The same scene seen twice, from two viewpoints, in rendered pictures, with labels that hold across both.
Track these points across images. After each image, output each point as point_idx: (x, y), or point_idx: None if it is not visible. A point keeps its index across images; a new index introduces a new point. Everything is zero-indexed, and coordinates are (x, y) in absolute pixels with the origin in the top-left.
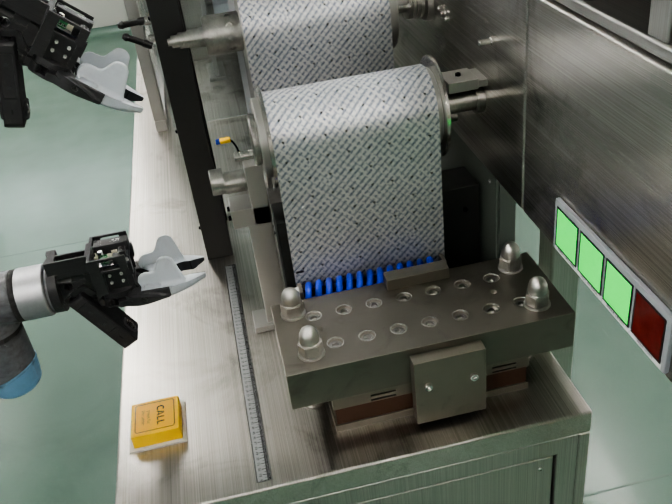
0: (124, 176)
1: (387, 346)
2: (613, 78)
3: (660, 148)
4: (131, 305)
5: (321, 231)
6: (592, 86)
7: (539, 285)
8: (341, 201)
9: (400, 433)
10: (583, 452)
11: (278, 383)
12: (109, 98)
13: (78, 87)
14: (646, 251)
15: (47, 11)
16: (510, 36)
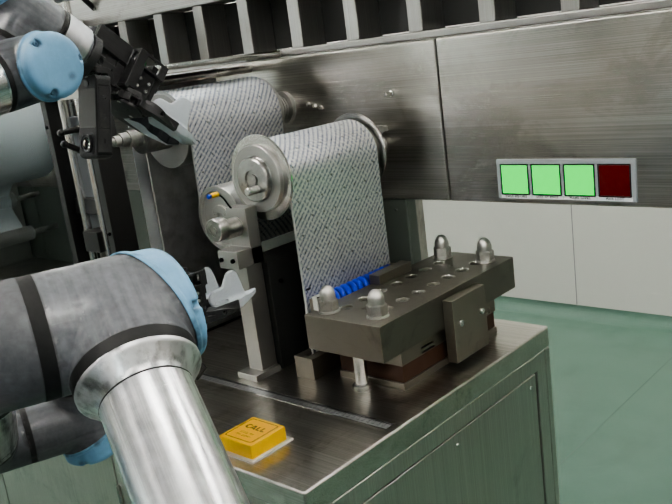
0: None
1: (425, 298)
2: (540, 48)
3: (593, 66)
4: (214, 320)
5: (319, 248)
6: (519, 64)
7: (487, 241)
8: (329, 219)
9: (449, 374)
10: (548, 367)
11: (320, 392)
12: (181, 126)
13: (165, 113)
14: (596, 136)
15: (133, 52)
16: (415, 78)
